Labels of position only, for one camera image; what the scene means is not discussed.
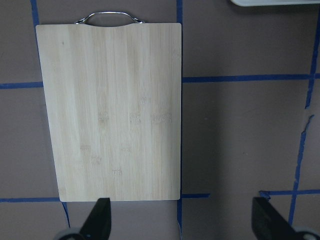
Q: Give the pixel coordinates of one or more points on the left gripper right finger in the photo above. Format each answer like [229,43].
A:
[267,223]

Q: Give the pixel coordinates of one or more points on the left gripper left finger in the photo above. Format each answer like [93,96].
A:
[98,224]

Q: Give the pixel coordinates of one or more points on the cream bear tray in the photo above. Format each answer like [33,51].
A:
[259,3]

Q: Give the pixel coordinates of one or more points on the bamboo cutting board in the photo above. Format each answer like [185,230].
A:
[113,100]

